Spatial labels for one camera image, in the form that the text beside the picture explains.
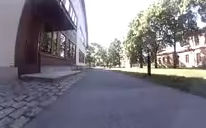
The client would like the grey cobblestone strip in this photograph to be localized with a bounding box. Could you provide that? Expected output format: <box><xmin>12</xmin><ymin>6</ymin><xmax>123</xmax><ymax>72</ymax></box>
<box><xmin>0</xmin><ymin>71</ymin><xmax>89</xmax><ymax>128</ymax></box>

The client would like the white building with dark front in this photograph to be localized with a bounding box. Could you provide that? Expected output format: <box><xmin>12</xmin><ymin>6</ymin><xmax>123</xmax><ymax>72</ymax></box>
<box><xmin>0</xmin><ymin>0</ymin><xmax>90</xmax><ymax>84</ymax></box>

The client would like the pink building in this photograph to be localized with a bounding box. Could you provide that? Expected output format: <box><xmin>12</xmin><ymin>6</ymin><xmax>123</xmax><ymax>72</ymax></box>
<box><xmin>155</xmin><ymin>31</ymin><xmax>206</xmax><ymax>69</ymax></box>

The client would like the grey asphalt path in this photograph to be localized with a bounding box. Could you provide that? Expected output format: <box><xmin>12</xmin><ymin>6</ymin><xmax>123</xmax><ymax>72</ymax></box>
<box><xmin>24</xmin><ymin>68</ymin><xmax>206</xmax><ymax>128</ymax></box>

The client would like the row of trees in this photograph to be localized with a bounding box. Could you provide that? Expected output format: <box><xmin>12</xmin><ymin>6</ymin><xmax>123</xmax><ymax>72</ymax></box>
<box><xmin>85</xmin><ymin>0</ymin><xmax>206</xmax><ymax>69</ymax></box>

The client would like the green grass lawn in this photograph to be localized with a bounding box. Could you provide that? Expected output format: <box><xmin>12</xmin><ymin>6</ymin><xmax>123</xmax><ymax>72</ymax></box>
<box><xmin>110</xmin><ymin>67</ymin><xmax>206</xmax><ymax>101</ymax></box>

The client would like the concrete step slab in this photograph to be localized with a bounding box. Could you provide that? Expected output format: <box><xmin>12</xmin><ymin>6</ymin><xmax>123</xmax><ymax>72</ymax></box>
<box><xmin>20</xmin><ymin>69</ymin><xmax>82</xmax><ymax>81</ymax></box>

